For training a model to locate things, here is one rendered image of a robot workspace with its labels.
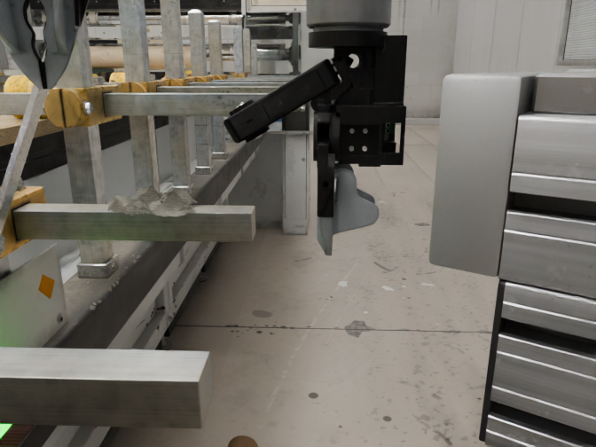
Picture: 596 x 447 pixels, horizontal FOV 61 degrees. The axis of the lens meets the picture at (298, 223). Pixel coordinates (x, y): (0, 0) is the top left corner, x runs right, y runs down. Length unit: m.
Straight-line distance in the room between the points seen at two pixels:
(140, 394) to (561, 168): 0.23
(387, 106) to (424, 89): 9.01
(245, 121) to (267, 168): 2.71
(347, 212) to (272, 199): 2.75
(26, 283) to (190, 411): 0.35
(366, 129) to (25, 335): 0.41
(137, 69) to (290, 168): 2.14
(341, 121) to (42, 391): 0.31
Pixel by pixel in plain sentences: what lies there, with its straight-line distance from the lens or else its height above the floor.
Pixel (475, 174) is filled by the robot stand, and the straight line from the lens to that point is 0.24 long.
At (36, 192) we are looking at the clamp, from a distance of 0.62.
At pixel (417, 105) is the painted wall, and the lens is 9.46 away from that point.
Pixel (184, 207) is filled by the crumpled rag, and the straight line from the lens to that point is 0.51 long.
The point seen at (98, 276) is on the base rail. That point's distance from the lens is 0.80.
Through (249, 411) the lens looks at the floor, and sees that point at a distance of 1.65.
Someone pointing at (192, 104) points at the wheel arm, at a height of 0.95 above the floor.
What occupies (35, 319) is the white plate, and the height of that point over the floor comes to 0.74.
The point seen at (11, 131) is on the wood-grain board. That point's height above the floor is 0.89.
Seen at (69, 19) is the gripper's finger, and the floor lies 1.03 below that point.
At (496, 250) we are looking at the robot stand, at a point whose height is 0.92.
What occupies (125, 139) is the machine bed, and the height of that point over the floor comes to 0.81.
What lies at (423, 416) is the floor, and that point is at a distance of 1.67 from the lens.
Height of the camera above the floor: 1.00
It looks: 17 degrees down
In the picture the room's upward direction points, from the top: straight up
